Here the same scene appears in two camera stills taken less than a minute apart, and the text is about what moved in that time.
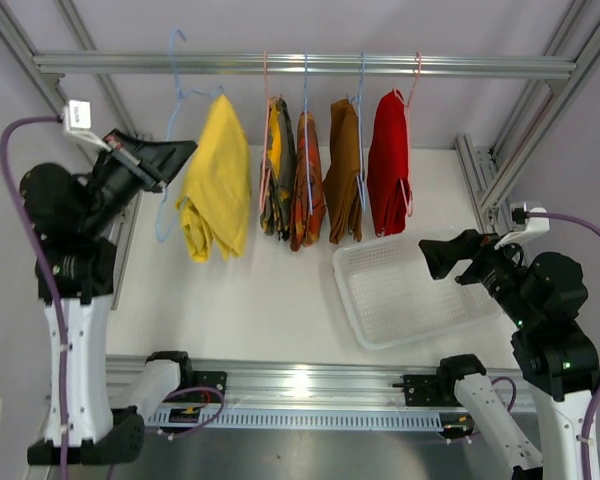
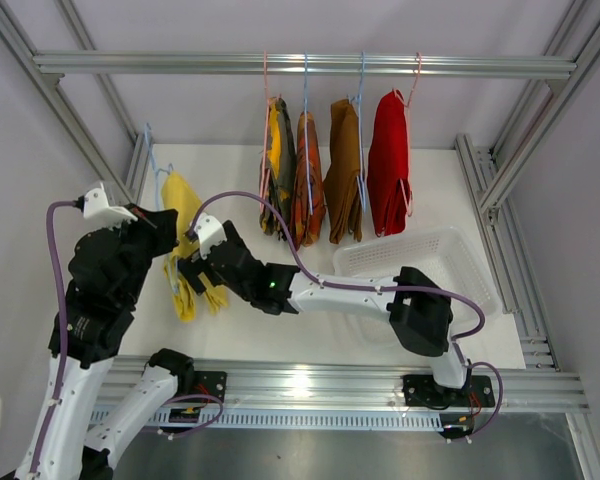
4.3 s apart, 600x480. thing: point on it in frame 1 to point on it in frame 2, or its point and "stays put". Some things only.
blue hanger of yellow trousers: x=179 y=97 to x=158 y=173
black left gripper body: x=119 y=178 to x=135 y=280
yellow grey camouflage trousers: x=278 y=170 stays put
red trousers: x=388 y=181 stays put
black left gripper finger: x=166 y=159 to x=156 y=229
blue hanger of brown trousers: x=358 y=97 stays put
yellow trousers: x=217 y=207 to x=182 y=199
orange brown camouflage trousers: x=309 y=208 stays put
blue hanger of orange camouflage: x=307 y=131 stays put
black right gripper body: x=495 y=267 to x=213 y=276
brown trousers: x=340 y=189 stays put
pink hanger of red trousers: x=409 y=203 stays put
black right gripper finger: x=444 y=255 to x=191 y=271
